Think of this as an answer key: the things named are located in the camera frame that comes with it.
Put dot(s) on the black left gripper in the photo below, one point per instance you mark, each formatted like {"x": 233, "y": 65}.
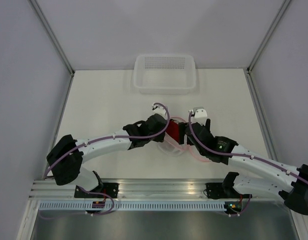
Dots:
{"x": 160, "y": 138}

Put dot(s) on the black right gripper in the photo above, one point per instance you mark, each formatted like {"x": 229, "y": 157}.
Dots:
{"x": 181, "y": 126}

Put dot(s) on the red bra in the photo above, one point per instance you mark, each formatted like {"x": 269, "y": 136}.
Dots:
{"x": 176, "y": 130}

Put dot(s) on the white mesh laundry bag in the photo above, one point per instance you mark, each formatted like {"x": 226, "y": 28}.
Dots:
{"x": 172, "y": 148}

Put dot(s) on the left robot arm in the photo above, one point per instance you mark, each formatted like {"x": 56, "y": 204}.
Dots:
{"x": 66, "y": 158}

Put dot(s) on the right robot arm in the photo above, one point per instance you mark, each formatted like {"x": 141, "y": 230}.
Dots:
{"x": 286, "y": 182}

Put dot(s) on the white perforated plastic basket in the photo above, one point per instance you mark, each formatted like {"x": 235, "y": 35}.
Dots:
{"x": 165, "y": 74}

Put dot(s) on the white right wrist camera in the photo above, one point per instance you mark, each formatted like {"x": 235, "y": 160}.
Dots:
{"x": 198, "y": 113}

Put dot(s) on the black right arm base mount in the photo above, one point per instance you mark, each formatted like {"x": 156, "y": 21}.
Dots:
{"x": 216, "y": 191}

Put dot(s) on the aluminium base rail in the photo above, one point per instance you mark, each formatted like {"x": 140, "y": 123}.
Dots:
{"x": 130, "y": 189}

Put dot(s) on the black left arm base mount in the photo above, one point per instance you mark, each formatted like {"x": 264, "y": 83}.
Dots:
{"x": 109, "y": 188}

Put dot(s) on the left aluminium frame post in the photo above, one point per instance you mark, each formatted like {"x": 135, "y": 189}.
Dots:
{"x": 51, "y": 35}

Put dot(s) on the aluminium frame post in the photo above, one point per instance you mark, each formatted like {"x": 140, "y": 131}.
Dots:
{"x": 51, "y": 35}
{"x": 269, "y": 33}

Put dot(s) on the white slotted cable duct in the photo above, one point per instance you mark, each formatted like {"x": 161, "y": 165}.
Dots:
{"x": 88, "y": 205}

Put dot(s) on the right aluminium frame post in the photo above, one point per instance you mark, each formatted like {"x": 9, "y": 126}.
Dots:
{"x": 269, "y": 33}

